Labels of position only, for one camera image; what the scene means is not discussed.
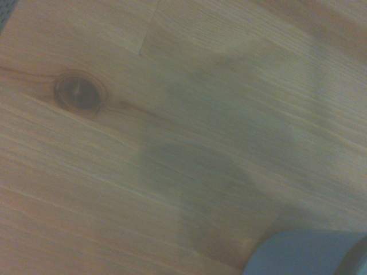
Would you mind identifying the blue enamel mug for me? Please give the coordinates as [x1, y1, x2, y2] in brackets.
[243, 228, 367, 275]

